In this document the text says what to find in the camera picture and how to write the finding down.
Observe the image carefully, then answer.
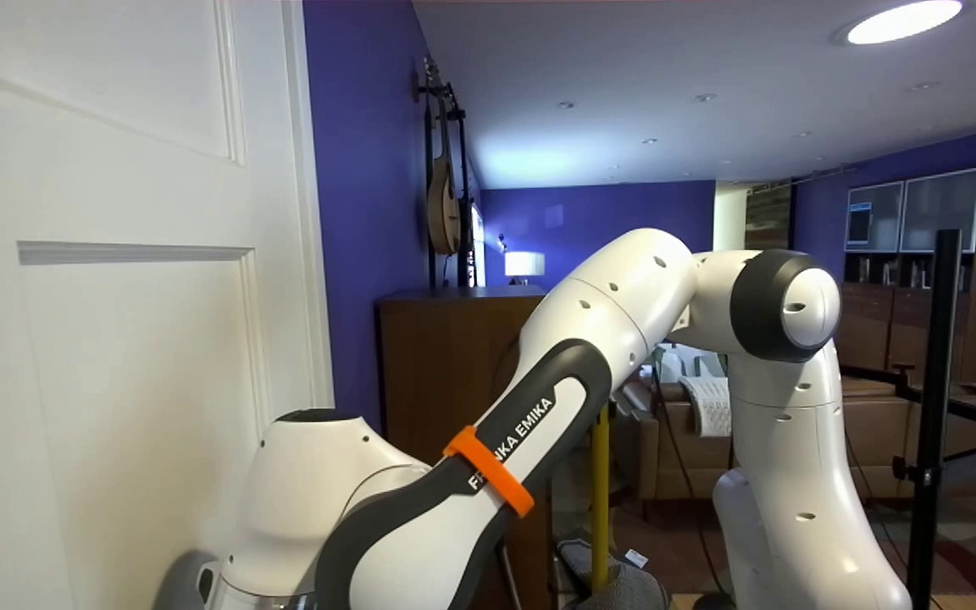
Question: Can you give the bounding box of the brown wooden cabinet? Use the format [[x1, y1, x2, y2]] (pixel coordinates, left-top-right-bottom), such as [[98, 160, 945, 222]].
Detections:
[[375, 287, 559, 610]]

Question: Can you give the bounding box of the white shade table lamp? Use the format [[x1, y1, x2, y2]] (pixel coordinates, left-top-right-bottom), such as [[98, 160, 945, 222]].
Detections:
[[501, 248, 550, 287]]

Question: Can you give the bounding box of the tan wooden mandolin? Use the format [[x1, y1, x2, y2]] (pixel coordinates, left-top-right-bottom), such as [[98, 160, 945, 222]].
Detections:
[[416, 62, 467, 258]]

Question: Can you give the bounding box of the yellow pole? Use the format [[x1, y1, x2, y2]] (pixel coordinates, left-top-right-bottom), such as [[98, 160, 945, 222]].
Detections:
[[585, 402, 617, 597]]

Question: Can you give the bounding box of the white blanket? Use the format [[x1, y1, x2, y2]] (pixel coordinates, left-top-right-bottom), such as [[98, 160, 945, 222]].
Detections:
[[678, 372, 734, 441]]

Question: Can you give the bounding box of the grey stand base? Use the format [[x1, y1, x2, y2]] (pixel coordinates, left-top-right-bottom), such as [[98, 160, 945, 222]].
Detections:
[[551, 538, 668, 610]]

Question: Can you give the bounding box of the white panel door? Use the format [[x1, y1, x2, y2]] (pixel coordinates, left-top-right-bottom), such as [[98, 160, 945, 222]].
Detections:
[[0, 0, 340, 610]]

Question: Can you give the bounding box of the black stand pole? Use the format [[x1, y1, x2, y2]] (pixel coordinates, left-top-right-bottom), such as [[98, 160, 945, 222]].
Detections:
[[891, 227, 963, 610]]

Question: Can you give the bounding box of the round ceiling light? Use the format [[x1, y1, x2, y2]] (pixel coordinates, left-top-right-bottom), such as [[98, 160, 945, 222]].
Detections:
[[843, 0, 964, 49]]

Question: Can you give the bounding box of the orange strap on arm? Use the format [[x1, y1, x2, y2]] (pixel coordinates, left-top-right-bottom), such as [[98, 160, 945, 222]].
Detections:
[[440, 424, 538, 523]]

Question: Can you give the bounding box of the glass front wall cabinet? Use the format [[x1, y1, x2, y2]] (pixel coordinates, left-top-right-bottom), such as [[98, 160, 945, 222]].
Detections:
[[843, 163, 976, 256]]

